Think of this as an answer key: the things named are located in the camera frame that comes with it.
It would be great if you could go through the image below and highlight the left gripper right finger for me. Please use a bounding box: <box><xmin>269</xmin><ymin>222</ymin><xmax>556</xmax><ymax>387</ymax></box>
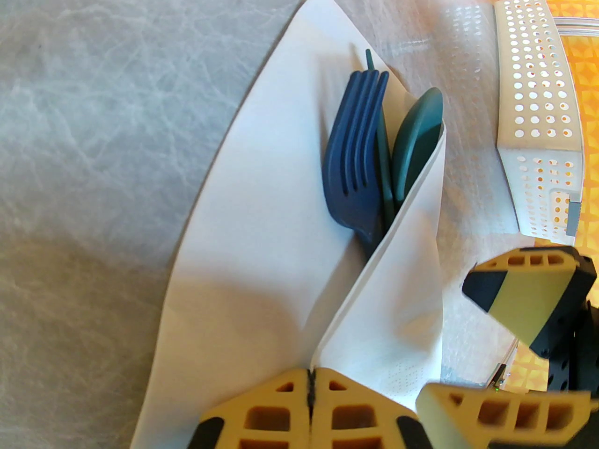
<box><xmin>311</xmin><ymin>368</ymin><xmax>433</xmax><ymax>449</ymax></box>

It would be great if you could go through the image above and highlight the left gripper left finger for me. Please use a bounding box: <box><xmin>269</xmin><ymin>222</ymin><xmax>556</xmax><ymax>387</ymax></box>
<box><xmin>187</xmin><ymin>368</ymin><xmax>312</xmax><ymax>449</ymax></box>

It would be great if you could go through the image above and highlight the white paper napkin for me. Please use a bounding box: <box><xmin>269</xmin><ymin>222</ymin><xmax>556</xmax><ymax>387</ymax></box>
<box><xmin>129</xmin><ymin>0</ymin><xmax>447</xmax><ymax>449</ymax></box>

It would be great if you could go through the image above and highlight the teal plastic knife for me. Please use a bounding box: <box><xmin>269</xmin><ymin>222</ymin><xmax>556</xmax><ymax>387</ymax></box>
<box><xmin>365</xmin><ymin>49</ymin><xmax>396</xmax><ymax>225</ymax></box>

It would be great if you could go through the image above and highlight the teal plastic spoon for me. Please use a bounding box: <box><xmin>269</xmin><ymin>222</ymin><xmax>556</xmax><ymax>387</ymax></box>
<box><xmin>392</xmin><ymin>87</ymin><xmax>444</xmax><ymax>204</ymax></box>

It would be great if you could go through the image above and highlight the dark blue plastic fork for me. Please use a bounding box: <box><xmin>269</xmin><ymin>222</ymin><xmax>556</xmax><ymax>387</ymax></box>
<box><xmin>322</xmin><ymin>70</ymin><xmax>390</xmax><ymax>258</ymax></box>

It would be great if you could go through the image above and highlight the white plastic perforated basket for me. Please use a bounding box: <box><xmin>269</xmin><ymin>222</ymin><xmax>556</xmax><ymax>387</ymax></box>
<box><xmin>494</xmin><ymin>0</ymin><xmax>585</xmax><ymax>246</ymax></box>

